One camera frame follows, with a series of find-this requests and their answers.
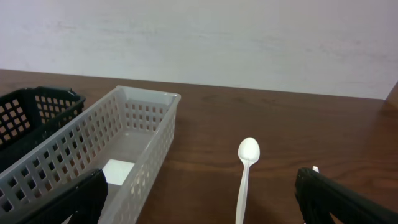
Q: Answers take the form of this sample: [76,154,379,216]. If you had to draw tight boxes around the black perforated plastic basket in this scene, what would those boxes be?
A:
[1,86,86,172]

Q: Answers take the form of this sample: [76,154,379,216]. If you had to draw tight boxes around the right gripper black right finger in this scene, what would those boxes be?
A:
[295,167,397,224]

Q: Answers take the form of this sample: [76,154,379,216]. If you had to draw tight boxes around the clear perforated plastic basket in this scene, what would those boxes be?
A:
[1,86,180,223]

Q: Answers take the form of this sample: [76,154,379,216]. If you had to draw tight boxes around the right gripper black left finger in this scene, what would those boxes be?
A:
[17,169,108,224]

